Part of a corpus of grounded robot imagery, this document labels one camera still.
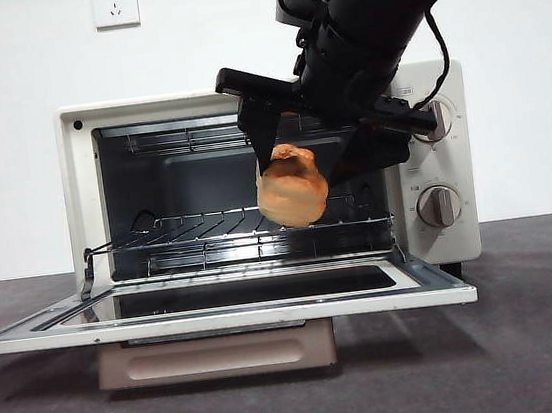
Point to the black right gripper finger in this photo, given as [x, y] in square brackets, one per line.
[259, 128]
[375, 154]

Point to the orange-brown bread loaf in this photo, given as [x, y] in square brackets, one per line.
[294, 194]

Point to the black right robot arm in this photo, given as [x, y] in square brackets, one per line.
[374, 18]

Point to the cream oven knob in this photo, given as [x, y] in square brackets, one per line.
[439, 206]
[442, 120]

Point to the cream Toshiba toaster oven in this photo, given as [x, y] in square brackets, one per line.
[82, 190]

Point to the white wall socket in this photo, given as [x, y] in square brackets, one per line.
[114, 7]

